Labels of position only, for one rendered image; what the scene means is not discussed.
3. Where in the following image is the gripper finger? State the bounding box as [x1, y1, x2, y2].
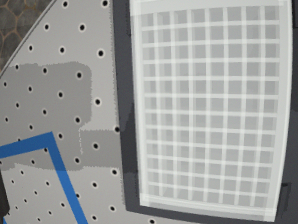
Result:
[0, 170, 10, 224]

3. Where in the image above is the dark grey rectangular frame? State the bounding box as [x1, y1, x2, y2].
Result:
[112, 0, 298, 224]

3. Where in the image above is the blue tape outline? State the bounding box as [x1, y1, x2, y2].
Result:
[0, 131, 88, 224]

